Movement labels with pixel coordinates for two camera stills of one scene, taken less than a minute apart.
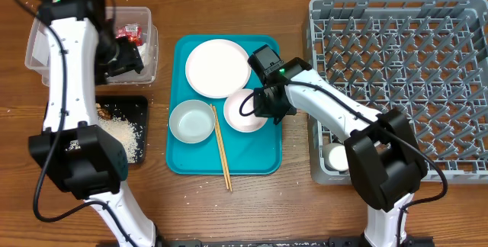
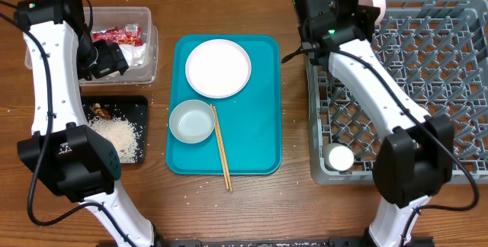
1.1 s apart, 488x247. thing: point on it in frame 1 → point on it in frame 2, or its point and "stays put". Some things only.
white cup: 335,157 stays put
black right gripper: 264,106 → 367,15
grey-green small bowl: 192,121 stays put
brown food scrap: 103,112 stays put
